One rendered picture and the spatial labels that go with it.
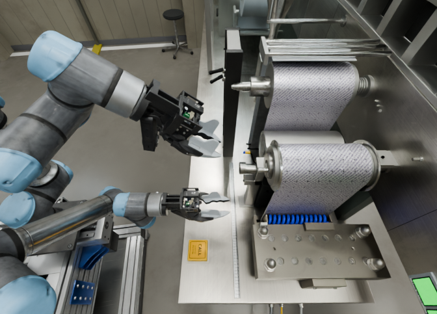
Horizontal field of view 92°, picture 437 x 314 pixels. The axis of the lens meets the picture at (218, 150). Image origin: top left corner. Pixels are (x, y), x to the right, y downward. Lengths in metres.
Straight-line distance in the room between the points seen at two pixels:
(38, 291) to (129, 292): 1.09
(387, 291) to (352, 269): 1.29
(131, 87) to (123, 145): 2.07
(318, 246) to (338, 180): 0.26
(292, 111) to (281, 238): 0.42
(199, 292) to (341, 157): 0.63
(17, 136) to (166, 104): 0.22
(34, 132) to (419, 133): 0.79
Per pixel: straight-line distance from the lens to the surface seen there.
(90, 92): 0.39
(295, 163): 0.58
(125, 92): 0.39
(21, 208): 1.04
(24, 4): 4.46
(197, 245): 0.86
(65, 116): 0.45
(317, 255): 0.81
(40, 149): 0.43
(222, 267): 0.87
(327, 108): 0.76
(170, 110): 0.40
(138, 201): 0.71
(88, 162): 2.47
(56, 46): 0.40
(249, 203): 0.91
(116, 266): 1.71
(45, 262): 1.29
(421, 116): 0.70
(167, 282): 1.81
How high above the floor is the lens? 1.76
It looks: 54 degrees down
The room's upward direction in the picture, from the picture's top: straight up
